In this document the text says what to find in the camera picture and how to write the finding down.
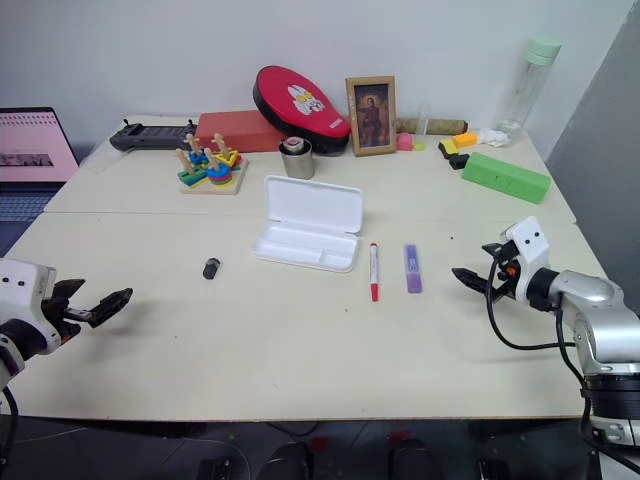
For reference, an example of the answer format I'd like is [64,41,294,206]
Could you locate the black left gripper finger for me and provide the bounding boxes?
[88,287,135,330]
[49,278,87,309]

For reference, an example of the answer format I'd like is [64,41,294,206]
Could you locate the green rectangular box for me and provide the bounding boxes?
[461,151,553,205]

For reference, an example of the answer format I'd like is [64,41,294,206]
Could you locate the colourful wooden shape stacking toy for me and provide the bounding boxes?
[174,132,250,197]

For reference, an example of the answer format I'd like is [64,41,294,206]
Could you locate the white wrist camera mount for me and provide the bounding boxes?
[501,215,552,305]
[0,258,58,356]

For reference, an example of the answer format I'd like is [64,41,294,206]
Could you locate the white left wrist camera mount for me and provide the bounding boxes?
[0,258,58,356]

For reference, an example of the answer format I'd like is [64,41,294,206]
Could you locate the black handheld controller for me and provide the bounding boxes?
[109,118,199,152]

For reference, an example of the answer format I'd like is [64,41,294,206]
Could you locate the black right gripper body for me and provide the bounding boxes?
[485,241,520,305]

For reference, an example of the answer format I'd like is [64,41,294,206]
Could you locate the clear tube with yellow base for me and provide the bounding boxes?
[414,102,433,152]

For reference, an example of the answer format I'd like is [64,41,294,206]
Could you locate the open laptop with pink screen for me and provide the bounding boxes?
[0,106,81,257]

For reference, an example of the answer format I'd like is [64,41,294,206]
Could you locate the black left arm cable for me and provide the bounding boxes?
[0,385,20,454]

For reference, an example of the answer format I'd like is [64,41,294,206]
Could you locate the red rectangular box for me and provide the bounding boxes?
[194,110,290,154]

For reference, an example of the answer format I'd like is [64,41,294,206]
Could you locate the clear bottle with green cap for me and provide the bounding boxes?
[496,36,563,147]

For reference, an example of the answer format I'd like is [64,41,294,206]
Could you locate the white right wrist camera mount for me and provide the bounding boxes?
[501,215,552,305]

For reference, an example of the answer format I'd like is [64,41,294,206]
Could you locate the red black oval case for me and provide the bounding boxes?
[252,64,353,158]

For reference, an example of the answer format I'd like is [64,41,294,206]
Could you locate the white crumpled paper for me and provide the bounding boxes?
[476,126,507,148]

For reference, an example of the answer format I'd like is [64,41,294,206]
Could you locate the white open pencil case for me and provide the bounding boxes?
[250,174,365,274]

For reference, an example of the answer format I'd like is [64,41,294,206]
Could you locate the metal cup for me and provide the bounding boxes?
[278,138,316,180]

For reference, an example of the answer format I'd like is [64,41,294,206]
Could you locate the purple rectangular block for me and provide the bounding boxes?
[403,242,425,294]

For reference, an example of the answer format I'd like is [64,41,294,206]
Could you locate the red white marker pen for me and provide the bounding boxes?
[368,242,381,303]

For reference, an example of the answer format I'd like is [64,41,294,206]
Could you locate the brown rolled mat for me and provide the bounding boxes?
[395,116,468,136]

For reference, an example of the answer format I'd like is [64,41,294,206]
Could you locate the dark rounded shape under table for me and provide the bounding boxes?
[386,431,447,480]
[263,439,315,480]

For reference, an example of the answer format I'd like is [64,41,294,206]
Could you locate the wooden framed portrait picture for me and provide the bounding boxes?
[344,75,399,158]

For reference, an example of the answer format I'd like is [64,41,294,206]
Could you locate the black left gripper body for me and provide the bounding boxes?
[42,295,94,347]

